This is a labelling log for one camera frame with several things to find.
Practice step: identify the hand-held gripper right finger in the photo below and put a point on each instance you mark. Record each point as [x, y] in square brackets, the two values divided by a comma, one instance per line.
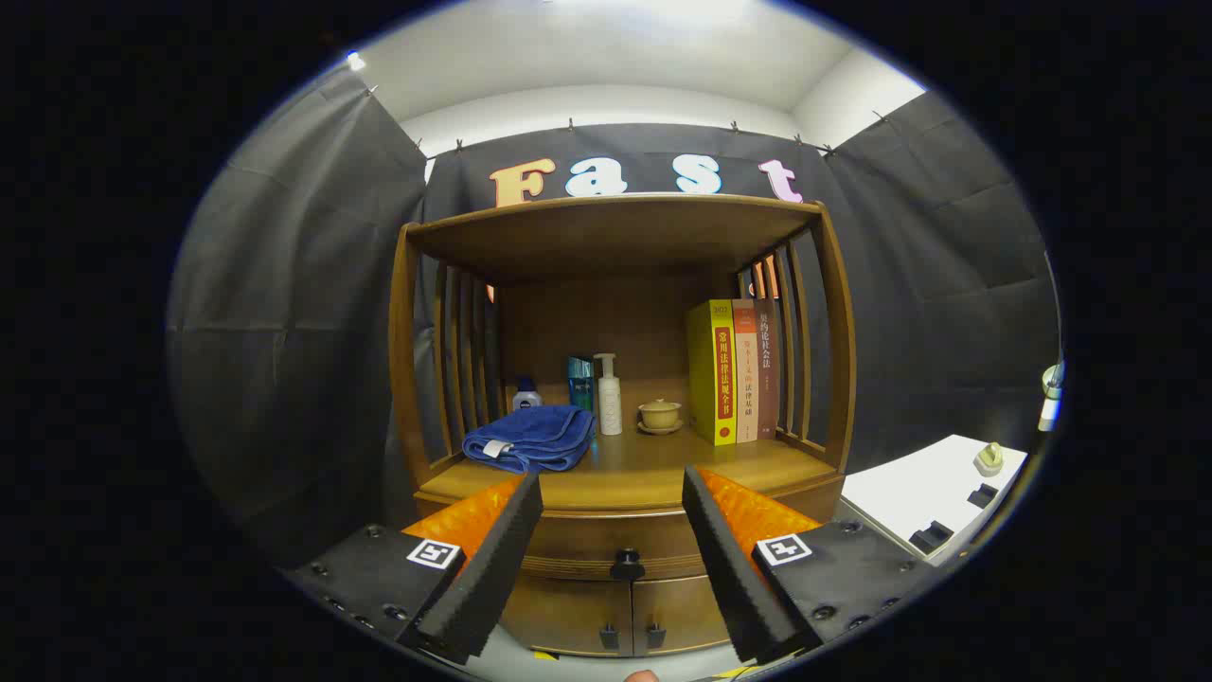
[734, 578]

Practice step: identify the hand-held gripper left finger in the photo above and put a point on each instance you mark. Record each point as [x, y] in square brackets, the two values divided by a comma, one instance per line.
[492, 568]

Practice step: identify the wooden countertop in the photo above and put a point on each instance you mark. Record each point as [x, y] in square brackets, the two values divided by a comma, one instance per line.
[644, 474]

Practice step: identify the wooden cabinet with slatted sides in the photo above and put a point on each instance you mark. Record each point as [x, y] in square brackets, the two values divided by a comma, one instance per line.
[606, 237]

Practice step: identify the folded blue towel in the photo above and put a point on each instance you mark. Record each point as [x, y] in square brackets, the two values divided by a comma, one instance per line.
[530, 436]

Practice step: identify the small white blue-capped bottle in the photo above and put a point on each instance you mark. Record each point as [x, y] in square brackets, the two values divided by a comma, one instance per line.
[526, 398]

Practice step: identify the yellow lidded teacup with saucer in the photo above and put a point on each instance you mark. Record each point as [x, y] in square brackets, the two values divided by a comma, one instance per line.
[659, 415]

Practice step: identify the orange and white book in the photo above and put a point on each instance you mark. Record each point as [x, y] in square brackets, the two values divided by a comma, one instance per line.
[746, 398]

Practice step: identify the white side table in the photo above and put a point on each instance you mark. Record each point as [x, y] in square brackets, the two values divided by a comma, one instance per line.
[909, 493]

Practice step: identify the thick yellow book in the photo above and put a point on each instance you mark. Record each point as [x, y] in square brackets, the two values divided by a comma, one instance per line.
[710, 379]

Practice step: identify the brown book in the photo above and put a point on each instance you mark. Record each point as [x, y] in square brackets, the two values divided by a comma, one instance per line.
[767, 379]

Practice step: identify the small black block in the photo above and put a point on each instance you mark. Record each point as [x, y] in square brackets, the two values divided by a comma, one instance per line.
[932, 537]
[983, 494]

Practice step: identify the white pump bottle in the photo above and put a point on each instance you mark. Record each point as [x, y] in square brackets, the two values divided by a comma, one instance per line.
[610, 403]

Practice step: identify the tall teal bottle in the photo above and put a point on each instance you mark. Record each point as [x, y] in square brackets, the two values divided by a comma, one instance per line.
[579, 384]

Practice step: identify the small cream object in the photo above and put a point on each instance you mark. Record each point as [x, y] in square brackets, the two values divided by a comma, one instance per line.
[989, 459]

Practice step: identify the white cylindrical device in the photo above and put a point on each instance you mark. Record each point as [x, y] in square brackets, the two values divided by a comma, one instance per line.
[1051, 403]

